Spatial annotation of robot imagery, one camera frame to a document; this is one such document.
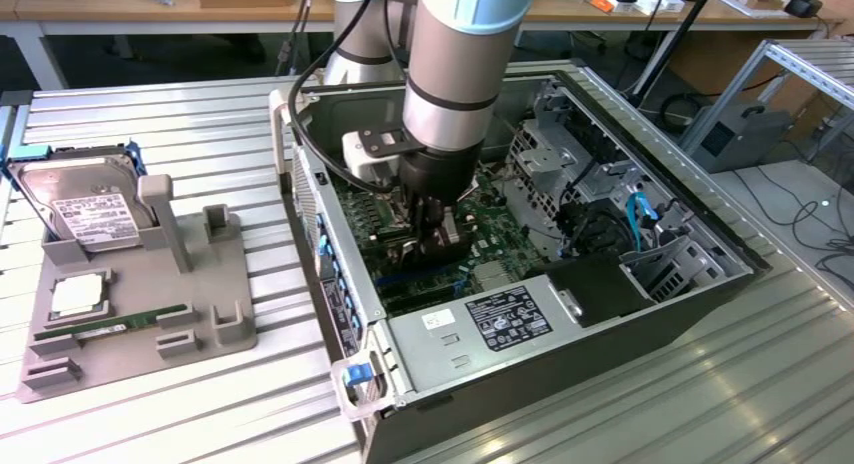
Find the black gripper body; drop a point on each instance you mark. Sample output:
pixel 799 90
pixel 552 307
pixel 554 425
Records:
pixel 441 176

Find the black green graphics card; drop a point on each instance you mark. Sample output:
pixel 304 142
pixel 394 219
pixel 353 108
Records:
pixel 434 266

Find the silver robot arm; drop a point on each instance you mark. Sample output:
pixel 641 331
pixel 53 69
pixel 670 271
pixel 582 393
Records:
pixel 454 74

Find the CPU socket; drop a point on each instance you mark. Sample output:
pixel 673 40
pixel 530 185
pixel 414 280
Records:
pixel 394 214

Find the green RAM stick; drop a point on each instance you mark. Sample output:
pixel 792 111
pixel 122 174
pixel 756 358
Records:
pixel 134 318
pixel 394 243

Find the green motherboard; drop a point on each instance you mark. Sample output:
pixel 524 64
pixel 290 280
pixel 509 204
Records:
pixel 508 229

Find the blue expansion slot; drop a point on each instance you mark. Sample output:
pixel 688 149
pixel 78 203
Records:
pixel 388 281

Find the silver chipset heatsink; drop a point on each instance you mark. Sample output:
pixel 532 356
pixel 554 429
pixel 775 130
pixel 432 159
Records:
pixel 493 276

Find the metal disk bay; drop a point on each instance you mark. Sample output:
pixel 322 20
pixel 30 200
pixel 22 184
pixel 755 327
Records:
pixel 674 271
pixel 541 159

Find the long black expansion slot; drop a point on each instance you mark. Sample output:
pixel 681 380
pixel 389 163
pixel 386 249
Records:
pixel 428 302

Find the black plastic shroud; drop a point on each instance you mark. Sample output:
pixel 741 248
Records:
pixel 588 289

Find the grey power supply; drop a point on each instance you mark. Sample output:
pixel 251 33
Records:
pixel 428 364

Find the blue case latch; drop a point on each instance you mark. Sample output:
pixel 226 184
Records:
pixel 358 374

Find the open black PC case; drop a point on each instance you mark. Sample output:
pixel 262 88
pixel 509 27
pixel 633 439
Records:
pixel 601 384

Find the wooden desk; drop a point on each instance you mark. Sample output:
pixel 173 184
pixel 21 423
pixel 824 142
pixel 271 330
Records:
pixel 621 20

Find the orange white small box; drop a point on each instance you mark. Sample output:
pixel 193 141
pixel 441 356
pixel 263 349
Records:
pixel 602 4

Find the grey parts rack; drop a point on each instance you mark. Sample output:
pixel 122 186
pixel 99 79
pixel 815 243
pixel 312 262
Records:
pixel 147 284

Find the black tripod pole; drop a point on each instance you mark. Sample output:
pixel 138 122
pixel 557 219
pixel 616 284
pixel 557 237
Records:
pixel 676 39

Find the grey metal cabinet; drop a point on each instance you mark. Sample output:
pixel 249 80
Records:
pixel 755 134

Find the silver hard disk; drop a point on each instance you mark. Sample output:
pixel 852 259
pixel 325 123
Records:
pixel 67 184

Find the silver CPU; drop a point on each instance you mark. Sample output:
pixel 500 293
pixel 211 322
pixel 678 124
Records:
pixel 77 294

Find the hard drive in blue caddy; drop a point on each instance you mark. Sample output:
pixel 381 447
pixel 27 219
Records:
pixel 27 154

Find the black desk device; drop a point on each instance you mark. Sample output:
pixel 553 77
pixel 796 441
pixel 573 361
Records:
pixel 804 6

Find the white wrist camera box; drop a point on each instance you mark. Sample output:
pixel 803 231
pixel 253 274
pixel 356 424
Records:
pixel 364 156

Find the aluminium profile frame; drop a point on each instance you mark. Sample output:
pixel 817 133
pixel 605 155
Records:
pixel 811 51

